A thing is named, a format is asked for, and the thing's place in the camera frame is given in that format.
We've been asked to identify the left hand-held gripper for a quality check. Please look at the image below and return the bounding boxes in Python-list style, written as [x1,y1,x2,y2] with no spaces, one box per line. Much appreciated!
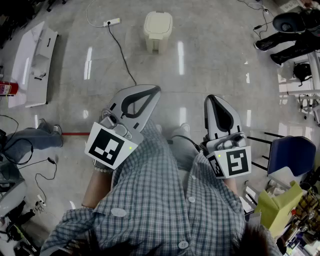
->
[84,84,162,171]

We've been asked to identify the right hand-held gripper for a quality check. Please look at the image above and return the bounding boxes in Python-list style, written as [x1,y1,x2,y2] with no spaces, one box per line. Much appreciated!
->
[199,94,252,180]

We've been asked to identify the cream pedal trash bin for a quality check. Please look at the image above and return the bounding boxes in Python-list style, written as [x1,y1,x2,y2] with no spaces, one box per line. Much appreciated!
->
[143,10,174,54]

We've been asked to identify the person's right forearm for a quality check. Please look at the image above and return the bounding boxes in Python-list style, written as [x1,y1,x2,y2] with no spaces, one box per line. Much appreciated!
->
[223,174,240,195]

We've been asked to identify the person's left forearm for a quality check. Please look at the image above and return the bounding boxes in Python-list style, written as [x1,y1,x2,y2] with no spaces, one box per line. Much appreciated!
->
[81,170,115,209]

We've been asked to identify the grey trousers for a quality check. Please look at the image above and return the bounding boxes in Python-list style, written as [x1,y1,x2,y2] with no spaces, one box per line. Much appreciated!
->
[170,126,202,173]

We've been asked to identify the blue chair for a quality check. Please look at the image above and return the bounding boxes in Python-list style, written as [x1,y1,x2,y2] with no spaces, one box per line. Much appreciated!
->
[246,131,317,185]

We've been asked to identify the plaid shirt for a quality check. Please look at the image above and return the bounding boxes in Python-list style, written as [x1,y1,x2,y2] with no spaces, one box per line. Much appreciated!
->
[39,119,283,256]

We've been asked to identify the black backpack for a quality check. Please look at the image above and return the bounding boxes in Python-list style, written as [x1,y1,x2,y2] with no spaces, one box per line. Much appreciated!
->
[292,62,313,88]

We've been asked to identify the white drawer cabinet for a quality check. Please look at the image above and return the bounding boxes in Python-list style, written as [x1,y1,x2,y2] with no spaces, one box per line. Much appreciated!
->
[7,20,60,109]

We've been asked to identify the yellow-green cardboard box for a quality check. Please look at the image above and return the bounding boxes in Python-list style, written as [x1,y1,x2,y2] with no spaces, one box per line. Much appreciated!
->
[254,180,311,239]

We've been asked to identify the red fire extinguisher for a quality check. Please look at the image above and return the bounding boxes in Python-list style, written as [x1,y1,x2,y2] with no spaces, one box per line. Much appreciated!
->
[0,79,20,97]

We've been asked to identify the white rounded machine shell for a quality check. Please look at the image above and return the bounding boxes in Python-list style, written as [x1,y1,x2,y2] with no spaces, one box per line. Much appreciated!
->
[0,174,28,218]

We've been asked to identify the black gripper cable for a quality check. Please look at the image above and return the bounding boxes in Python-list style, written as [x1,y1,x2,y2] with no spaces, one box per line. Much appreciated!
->
[166,134,201,154]

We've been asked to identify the white bead bracelet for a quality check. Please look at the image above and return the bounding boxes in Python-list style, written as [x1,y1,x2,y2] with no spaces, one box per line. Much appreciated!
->
[93,164,115,175]

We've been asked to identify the black power cable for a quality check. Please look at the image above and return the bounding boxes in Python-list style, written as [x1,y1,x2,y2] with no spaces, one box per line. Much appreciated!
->
[106,21,138,87]

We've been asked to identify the white power strip cable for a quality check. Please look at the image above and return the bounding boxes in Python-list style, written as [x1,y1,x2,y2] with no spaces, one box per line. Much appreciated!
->
[85,0,105,27]

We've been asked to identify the black cable with inline switch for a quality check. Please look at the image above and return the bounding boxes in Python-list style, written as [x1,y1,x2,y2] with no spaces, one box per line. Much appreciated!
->
[17,156,58,198]

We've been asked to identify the white metal rack frame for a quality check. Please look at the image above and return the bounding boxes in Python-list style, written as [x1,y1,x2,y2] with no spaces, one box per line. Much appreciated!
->
[276,49,320,126]

